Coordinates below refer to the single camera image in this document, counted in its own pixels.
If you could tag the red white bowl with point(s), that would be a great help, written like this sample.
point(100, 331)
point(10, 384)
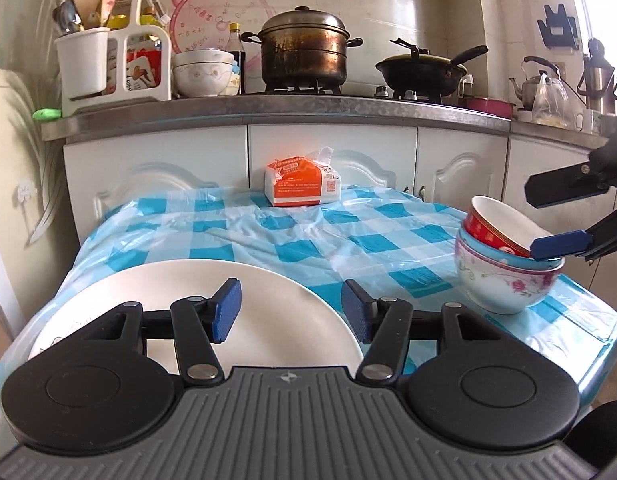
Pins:
point(501, 226)

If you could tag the white utensil cup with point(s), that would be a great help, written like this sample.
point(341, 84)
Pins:
point(82, 60)

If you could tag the gas stove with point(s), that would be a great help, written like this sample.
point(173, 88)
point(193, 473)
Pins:
point(348, 91)

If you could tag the red basin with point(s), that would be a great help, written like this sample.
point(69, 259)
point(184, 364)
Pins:
point(495, 107)

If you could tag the clear plastic bag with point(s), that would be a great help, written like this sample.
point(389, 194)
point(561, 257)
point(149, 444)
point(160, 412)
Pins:
point(551, 106)

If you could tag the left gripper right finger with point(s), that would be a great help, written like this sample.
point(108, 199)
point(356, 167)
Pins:
point(383, 324)

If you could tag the white condiment rack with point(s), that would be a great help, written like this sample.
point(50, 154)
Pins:
point(139, 53)

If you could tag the pink round wall sticker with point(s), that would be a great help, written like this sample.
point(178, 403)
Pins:
point(203, 24)

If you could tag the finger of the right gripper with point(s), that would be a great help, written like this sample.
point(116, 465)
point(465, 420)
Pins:
point(593, 243)
point(567, 184)

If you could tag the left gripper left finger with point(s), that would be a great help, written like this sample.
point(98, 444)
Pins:
point(200, 322)

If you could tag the pink floral bowl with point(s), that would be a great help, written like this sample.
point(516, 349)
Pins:
point(498, 287)

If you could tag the black wok with lid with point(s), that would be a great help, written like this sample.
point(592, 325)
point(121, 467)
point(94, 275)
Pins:
point(418, 60)

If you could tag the metal kettle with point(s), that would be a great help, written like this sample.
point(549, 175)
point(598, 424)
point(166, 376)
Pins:
point(527, 90)

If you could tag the green clip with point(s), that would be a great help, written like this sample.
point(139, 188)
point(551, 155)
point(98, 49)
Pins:
point(47, 115)

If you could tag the dark soy sauce bottle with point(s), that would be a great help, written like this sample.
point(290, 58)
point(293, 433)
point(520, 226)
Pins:
point(235, 47)

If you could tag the white stacked bowls on counter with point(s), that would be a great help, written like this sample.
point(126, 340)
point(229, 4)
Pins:
point(202, 73)

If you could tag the steel thermos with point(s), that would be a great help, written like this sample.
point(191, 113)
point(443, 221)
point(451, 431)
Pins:
point(597, 80)

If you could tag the brass steamer pot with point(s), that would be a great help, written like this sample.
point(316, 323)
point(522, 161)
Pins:
point(304, 50)

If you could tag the blue cartoon bowl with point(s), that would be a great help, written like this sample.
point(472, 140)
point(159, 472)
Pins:
point(506, 257)

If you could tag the orange tissue pack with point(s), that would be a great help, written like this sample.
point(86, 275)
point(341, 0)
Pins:
point(302, 180)

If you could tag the blue checkered tablecloth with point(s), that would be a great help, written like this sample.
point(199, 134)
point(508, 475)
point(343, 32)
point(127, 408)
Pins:
point(387, 240)

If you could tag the white ceramic plate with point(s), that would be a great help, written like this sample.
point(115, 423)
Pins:
point(253, 316)

